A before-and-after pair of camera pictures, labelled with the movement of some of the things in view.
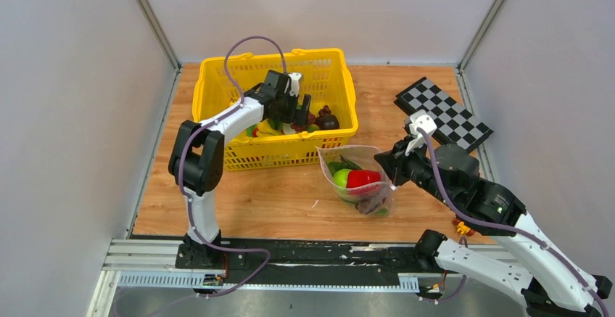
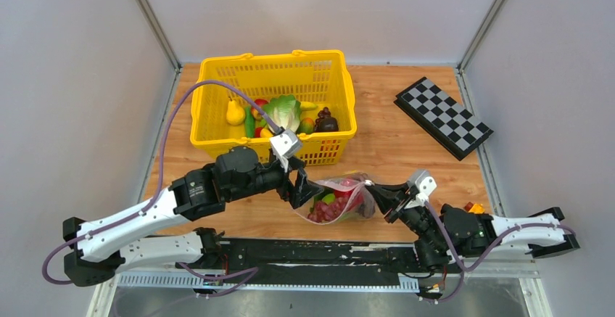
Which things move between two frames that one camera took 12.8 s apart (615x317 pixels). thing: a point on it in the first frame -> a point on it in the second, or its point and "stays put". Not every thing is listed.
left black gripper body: (288, 112) -> (286, 188)
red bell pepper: (361, 182) -> (351, 191)
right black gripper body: (413, 167) -> (418, 216)
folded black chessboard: (454, 123) stays put
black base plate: (287, 262) stays put
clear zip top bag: (359, 179) -> (344, 197)
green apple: (340, 178) -> (328, 199)
